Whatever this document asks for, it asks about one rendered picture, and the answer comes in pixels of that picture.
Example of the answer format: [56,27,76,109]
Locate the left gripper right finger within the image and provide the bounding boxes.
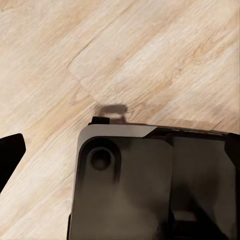
[224,133,240,173]

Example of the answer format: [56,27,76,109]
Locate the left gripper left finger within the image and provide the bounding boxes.
[0,133,26,193]

